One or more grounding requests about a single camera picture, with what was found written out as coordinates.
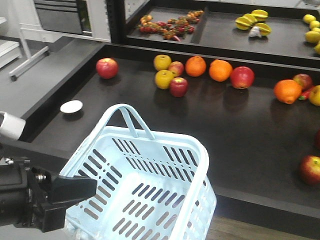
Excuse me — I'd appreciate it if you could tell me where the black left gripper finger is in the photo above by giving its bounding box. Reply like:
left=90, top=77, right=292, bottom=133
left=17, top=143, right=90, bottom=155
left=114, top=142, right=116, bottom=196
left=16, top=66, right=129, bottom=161
left=48, top=175, right=97, bottom=205

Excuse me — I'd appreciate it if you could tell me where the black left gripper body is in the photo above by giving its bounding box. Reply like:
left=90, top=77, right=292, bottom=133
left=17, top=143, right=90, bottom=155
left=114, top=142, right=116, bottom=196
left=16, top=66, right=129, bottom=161
left=0, top=157, right=66, bottom=233

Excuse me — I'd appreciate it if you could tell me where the light blue plastic basket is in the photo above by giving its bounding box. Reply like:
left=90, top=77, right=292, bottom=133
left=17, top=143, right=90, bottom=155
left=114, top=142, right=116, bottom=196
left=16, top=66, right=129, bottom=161
left=60, top=104, right=217, bottom=240

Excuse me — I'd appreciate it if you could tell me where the small white dish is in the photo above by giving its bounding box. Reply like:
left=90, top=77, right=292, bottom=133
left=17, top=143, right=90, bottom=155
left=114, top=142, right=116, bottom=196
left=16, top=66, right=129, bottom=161
left=59, top=100, right=83, bottom=114

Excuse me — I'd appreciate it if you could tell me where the red apple far left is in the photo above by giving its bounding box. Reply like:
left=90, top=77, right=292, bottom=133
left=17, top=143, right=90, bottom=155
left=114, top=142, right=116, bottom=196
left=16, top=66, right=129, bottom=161
left=95, top=57, right=119, bottom=80

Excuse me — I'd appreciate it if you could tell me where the yellow apple front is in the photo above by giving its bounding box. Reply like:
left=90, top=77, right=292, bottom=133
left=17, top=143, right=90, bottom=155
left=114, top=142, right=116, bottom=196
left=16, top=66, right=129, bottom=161
left=154, top=70, right=174, bottom=90

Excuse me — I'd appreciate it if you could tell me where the yellow apple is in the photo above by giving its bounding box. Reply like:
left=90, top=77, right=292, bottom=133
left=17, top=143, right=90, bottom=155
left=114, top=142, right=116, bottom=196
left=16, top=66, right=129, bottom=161
left=153, top=54, right=172, bottom=71
left=308, top=85, right=320, bottom=107
left=154, top=70, right=174, bottom=90

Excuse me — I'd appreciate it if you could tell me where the small dark red apple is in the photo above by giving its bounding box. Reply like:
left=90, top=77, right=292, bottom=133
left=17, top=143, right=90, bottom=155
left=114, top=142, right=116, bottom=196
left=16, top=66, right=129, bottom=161
left=169, top=77, right=189, bottom=98

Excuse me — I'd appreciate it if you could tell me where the yellow apple back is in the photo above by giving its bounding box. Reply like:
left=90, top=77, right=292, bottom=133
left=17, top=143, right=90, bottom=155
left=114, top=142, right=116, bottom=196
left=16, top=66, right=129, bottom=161
left=153, top=54, right=172, bottom=71

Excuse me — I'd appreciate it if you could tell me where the pink apple back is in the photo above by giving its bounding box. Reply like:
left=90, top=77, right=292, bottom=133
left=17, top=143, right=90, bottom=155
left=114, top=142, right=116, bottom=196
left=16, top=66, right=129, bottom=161
left=167, top=61, right=185, bottom=78

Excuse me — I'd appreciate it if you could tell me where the orange back left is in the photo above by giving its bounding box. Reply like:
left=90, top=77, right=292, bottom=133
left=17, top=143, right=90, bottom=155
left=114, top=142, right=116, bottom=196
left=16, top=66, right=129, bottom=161
left=185, top=55, right=207, bottom=77

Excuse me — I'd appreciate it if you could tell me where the orange back right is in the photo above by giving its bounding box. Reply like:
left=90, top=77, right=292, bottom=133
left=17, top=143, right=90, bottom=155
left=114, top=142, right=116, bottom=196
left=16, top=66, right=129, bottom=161
left=208, top=59, right=233, bottom=82

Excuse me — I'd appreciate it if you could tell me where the black wood display table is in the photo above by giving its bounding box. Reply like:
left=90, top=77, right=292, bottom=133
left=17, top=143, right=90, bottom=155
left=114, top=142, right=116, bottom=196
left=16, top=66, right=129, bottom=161
left=0, top=40, right=320, bottom=238

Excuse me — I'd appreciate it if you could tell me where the large red apple back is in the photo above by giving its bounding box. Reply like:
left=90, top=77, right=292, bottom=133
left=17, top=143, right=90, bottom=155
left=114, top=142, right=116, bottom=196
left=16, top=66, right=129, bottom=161
left=230, top=66, right=255, bottom=89

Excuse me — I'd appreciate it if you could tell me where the orange with nub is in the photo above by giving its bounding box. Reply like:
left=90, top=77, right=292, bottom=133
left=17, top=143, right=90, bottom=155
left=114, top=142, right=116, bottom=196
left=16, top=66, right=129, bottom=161
left=273, top=79, right=302, bottom=105

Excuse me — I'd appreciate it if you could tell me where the red apple front left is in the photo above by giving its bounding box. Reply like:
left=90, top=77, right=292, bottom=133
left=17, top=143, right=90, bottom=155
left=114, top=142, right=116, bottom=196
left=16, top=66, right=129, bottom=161
left=299, top=155, right=320, bottom=186

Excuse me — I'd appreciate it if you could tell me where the white garlic bulb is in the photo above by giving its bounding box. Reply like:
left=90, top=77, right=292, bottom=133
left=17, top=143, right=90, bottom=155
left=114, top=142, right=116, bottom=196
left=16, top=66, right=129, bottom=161
left=248, top=26, right=262, bottom=38

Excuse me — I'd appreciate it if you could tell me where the red chili pepper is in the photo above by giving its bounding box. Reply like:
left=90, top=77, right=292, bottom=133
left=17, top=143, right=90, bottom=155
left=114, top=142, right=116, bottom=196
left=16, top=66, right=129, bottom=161
left=298, top=86, right=315, bottom=101

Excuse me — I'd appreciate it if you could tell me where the red apple middle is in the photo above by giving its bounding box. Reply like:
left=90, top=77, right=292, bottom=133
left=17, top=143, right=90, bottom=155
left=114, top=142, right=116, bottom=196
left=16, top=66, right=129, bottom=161
left=313, top=130, right=320, bottom=150

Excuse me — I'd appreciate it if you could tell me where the black upper shelf tray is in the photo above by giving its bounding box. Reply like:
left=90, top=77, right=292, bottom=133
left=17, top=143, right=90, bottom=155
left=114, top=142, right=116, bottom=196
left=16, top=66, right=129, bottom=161
left=107, top=0, right=320, bottom=68

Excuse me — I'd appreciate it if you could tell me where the red apple behind orange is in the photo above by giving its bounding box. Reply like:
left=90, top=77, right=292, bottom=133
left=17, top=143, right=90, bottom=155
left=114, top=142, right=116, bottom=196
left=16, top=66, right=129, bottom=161
left=292, top=73, right=313, bottom=91

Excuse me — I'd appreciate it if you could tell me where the yellow apple right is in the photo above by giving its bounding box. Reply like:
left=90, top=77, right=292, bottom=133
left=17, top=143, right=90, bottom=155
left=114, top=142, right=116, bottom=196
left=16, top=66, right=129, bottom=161
left=308, top=85, right=320, bottom=107

